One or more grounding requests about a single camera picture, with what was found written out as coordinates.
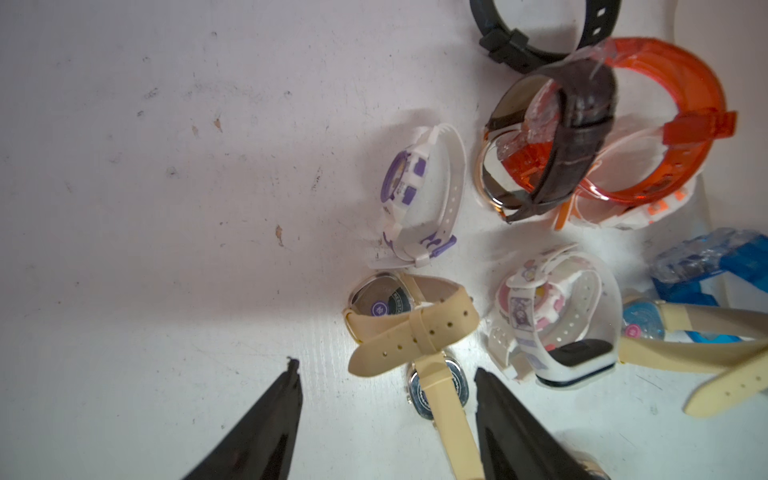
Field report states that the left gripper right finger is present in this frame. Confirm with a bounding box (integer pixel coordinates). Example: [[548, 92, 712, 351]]
[[474, 368, 592, 480]]

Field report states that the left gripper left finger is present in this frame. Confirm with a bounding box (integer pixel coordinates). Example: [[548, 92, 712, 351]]
[[186, 358, 303, 480]]

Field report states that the beige strap watch long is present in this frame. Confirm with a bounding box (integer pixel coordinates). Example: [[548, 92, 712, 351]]
[[407, 353, 485, 479]]

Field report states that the white pink kids watch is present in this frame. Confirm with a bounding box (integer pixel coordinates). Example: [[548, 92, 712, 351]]
[[486, 243, 623, 389]]

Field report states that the white purple kids watch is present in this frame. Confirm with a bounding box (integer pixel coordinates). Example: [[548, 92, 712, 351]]
[[372, 123, 467, 269]]

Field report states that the white orange kids watch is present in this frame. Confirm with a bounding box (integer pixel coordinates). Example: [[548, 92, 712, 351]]
[[552, 175, 698, 231]]

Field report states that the dark brown leather watch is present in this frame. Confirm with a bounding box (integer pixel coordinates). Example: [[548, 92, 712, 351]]
[[475, 59, 617, 224]]

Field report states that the black band watch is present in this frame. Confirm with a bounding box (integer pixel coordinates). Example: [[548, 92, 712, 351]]
[[469, 0, 621, 74]]

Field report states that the beige strap blue watch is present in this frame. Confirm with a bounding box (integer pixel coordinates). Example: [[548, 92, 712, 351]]
[[619, 299, 767, 418]]

